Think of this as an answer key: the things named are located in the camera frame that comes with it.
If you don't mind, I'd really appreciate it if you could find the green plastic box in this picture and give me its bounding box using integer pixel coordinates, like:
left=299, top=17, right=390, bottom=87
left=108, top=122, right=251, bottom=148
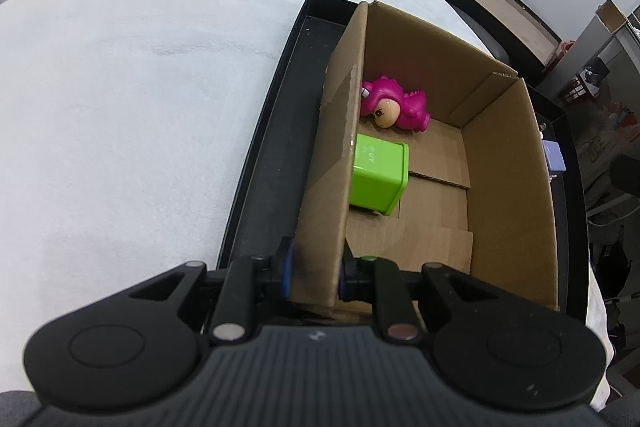
left=349, top=134, right=409, bottom=216

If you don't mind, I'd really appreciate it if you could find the brown cardboard box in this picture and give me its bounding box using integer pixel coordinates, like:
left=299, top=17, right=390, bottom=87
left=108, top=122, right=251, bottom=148
left=291, top=1, right=559, bottom=320

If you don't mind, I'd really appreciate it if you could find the pink dinosaur figurine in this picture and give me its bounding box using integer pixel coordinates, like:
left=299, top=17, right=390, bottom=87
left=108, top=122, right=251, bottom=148
left=359, top=76, right=431, bottom=132

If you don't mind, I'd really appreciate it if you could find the lavender block figurine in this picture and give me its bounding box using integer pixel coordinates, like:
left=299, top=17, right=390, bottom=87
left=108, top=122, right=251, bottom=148
left=541, top=140, right=566, bottom=176

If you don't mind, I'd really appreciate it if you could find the black tray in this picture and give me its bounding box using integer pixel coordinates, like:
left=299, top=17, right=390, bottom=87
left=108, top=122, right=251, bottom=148
left=219, top=0, right=588, bottom=320

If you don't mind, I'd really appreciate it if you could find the brown board black frame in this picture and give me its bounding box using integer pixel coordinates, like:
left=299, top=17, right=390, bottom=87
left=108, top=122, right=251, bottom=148
left=446, top=0, right=561, bottom=84

